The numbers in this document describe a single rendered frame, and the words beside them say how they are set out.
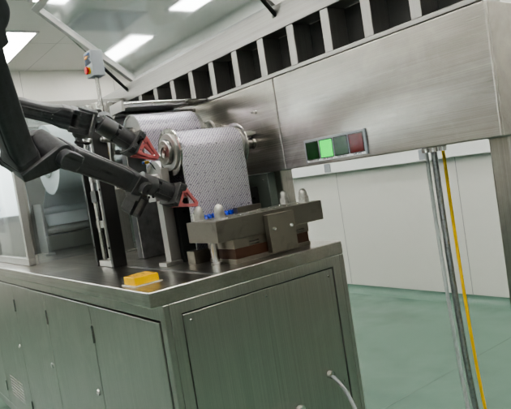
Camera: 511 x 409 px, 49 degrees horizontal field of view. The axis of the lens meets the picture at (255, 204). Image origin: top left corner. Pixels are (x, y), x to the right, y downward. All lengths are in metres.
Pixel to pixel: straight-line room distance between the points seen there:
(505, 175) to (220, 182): 0.83
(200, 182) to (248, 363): 0.57
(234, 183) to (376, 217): 3.01
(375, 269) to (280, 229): 3.25
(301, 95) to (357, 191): 3.12
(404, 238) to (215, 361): 3.25
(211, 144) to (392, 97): 0.59
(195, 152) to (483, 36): 0.88
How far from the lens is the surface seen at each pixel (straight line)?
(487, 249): 4.21
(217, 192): 1.79
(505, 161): 1.55
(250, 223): 1.62
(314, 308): 1.70
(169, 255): 1.80
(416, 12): 1.50
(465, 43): 1.41
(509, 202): 1.56
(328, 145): 1.68
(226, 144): 1.83
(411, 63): 1.49
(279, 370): 1.65
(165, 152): 1.77
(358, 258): 4.97
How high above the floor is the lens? 1.14
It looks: 3 degrees down
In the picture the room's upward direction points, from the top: 9 degrees counter-clockwise
